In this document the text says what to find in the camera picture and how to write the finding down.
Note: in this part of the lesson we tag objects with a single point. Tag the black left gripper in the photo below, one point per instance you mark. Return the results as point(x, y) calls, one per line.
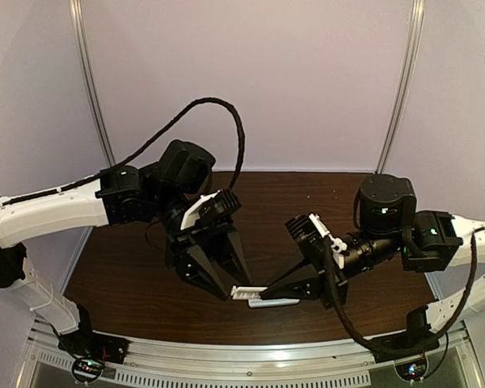
point(217, 226)

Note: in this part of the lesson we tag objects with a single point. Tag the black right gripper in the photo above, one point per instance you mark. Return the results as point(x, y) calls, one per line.
point(314, 285)

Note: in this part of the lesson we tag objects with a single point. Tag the white remote control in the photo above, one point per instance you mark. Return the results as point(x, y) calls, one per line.
point(260, 304)

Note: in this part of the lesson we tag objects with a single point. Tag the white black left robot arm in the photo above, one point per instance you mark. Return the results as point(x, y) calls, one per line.
point(161, 191)

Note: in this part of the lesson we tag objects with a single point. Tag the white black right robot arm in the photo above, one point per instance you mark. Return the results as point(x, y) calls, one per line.
point(387, 223)

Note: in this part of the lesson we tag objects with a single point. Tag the right circuit board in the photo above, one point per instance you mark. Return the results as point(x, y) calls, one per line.
point(413, 370)

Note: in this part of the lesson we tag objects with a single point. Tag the circuit board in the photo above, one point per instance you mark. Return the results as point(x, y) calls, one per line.
point(413, 370)
point(86, 370)

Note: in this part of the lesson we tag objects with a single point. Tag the left circuit board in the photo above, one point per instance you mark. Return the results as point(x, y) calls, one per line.
point(86, 370)

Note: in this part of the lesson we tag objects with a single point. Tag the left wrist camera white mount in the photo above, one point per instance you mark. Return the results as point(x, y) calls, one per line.
point(209, 208)

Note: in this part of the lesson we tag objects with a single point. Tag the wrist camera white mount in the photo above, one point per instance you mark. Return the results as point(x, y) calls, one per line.
point(309, 232)
point(209, 208)

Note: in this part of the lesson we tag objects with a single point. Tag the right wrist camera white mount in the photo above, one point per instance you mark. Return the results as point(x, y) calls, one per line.
point(309, 232)

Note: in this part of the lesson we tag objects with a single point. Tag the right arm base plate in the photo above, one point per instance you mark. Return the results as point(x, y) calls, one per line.
point(406, 340)

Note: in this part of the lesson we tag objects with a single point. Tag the front aluminium rail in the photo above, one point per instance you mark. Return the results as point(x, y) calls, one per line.
point(149, 363)

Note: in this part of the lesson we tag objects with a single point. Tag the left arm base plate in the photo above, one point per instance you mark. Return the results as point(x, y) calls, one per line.
point(99, 347)

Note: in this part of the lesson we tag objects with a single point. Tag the left aluminium frame post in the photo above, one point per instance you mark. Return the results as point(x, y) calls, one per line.
point(77, 19)

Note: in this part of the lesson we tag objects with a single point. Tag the aluminium frame post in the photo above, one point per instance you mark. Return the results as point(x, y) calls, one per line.
point(77, 19)
point(412, 47)

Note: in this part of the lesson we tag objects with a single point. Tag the right aluminium frame post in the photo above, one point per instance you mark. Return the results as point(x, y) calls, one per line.
point(412, 47)

